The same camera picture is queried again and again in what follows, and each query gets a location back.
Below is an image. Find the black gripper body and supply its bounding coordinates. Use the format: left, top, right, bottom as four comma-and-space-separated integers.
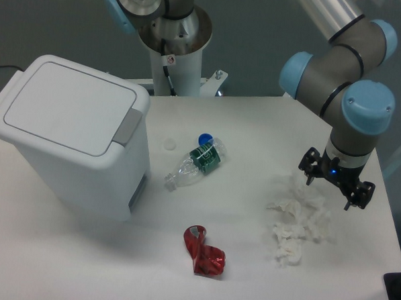
318, 148, 364, 191

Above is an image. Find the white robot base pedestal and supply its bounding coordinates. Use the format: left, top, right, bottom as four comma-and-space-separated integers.
138, 5, 228, 97

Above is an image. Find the crushed clear plastic bottle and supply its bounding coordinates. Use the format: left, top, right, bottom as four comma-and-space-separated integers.
164, 138, 228, 191

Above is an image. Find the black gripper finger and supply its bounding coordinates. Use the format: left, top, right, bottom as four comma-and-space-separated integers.
298, 147, 321, 185
344, 180, 375, 210

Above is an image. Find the blue bottle cap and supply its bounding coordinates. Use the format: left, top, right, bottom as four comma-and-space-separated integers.
197, 133, 213, 146

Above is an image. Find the white plastic trash can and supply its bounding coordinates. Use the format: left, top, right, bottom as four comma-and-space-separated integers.
0, 54, 150, 221

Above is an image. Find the crushed red can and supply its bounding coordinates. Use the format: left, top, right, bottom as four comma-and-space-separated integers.
183, 225, 226, 277

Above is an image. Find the black device at edge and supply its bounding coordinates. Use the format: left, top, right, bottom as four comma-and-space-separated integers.
384, 272, 401, 300

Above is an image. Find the crumpled white tissue paper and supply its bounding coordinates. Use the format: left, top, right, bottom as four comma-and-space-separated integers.
266, 173, 336, 267

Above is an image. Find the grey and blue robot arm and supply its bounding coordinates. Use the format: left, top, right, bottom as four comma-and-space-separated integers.
104, 0, 397, 208

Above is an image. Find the white bottle cap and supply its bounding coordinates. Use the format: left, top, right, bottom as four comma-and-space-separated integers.
163, 138, 177, 151

